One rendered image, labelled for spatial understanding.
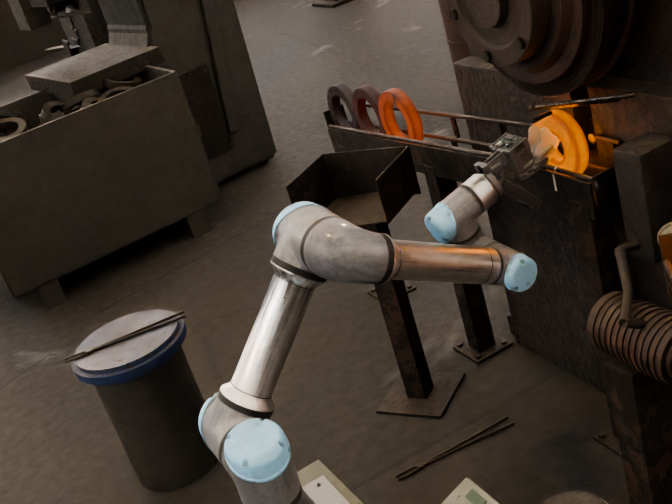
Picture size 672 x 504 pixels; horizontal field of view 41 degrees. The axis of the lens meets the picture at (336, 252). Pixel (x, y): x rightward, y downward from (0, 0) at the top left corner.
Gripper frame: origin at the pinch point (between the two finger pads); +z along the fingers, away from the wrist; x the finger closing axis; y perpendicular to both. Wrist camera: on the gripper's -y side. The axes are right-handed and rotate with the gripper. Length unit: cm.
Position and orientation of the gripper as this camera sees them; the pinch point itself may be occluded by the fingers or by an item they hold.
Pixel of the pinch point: (557, 137)
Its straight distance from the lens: 205.0
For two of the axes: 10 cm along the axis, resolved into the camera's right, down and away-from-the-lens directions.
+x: -4.4, -2.6, 8.6
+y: -4.8, -7.3, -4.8
